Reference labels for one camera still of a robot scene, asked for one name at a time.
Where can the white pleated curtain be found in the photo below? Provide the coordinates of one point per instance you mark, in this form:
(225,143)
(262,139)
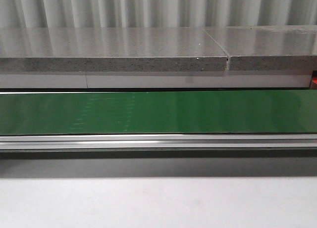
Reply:
(156,13)

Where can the white panel under slab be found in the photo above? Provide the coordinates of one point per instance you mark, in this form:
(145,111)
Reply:
(20,81)

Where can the grey stone slab left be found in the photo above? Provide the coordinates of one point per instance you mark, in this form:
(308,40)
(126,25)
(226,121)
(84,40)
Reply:
(109,50)

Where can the aluminium conveyor side rail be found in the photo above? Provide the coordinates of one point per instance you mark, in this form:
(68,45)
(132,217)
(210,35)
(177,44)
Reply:
(157,142)

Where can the grey stone slab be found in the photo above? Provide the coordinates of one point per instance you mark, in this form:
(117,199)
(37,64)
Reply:
(268,48)
(109,50)

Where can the grey stone slab right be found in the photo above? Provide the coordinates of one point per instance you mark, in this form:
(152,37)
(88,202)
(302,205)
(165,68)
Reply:
(268,48)

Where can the green conveyor belt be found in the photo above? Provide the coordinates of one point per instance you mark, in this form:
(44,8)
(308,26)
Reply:
(183,112)

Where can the orange red object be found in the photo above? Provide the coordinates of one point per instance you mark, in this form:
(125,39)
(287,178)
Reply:
(313,83)

